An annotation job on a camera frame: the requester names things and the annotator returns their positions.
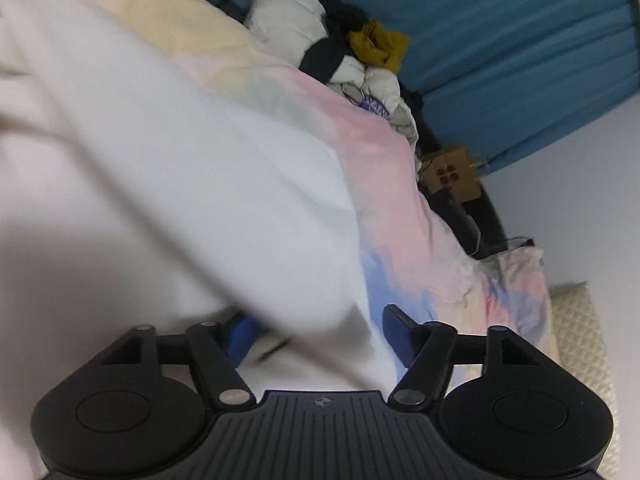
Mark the white sweatshirt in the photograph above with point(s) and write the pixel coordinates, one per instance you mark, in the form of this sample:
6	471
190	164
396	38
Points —
150	185

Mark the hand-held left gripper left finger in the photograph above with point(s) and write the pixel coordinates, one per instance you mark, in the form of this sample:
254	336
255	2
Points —
241	336

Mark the pastel tie-dye bed sheet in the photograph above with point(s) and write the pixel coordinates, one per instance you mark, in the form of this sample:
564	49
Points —
385	170

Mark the mustard yellow garment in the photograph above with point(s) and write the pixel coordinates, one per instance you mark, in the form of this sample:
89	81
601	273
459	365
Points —
377	45

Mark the white garment with purple print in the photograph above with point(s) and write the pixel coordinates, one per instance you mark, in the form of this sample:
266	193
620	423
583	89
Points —
380	95

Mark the cream quilted pillow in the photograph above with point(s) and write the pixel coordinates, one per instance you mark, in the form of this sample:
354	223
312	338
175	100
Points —
582	350

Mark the black garment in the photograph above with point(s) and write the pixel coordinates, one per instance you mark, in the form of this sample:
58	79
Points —
327	52

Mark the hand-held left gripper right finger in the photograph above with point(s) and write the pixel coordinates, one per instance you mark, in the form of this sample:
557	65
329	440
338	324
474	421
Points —
398	331

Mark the white crumpled garment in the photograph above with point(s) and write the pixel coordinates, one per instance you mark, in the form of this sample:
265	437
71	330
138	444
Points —
285	10

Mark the blue curtain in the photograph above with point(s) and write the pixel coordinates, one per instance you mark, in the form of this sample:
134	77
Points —
500	35

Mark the cardboard box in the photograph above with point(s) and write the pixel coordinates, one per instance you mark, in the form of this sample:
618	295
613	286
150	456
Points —
452	172

